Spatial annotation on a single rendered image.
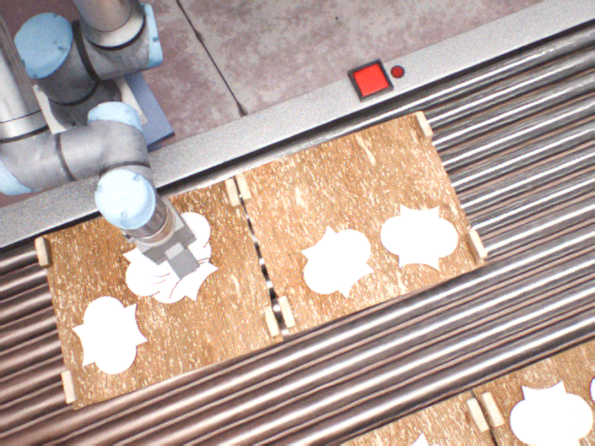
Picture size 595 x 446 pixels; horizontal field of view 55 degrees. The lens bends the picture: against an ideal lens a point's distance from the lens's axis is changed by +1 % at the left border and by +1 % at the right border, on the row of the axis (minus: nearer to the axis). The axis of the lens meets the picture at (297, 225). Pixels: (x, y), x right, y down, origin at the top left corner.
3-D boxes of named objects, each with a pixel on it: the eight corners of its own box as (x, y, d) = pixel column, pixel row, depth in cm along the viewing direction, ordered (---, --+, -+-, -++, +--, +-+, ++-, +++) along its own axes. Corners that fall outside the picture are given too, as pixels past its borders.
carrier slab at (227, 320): (42, 238, 116) (38, 236, 115) (234, 180, 118) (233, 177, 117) (76, 409, 107) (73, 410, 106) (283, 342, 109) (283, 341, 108)
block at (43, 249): (40, 242, 115) (33, 238, 112) (49, 239, 115) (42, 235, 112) (45, 269, 113) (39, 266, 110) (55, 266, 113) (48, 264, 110)
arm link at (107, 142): (54, 111, 83) (65, 180, 80) (130, 92, 83) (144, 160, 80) (75, 134, 90) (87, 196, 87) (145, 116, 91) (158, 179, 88)
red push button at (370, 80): (351, 76, 124) (352, 73, 123) (377, 66, 125) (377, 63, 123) (363, 99, 123) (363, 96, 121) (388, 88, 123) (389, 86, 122)
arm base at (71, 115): (42, 96, 126) (19, 71, 117) (101, 63, 129) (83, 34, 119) (73, 146, 122) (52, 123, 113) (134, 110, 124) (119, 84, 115)
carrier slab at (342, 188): (235, 176, 119) (234, 173, 117) (417, 113, 121) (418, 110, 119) (289, 335, 110) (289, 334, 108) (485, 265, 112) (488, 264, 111)
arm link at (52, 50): (35, 60, 118) (0, 16, 105) (100, 45, 118) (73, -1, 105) (42, 110, 114) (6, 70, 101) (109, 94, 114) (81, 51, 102)
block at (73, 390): (65, 372, 108) (59, 372, 105) (75, 369, 108) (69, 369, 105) (72, 403, 106) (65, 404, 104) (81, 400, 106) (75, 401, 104)
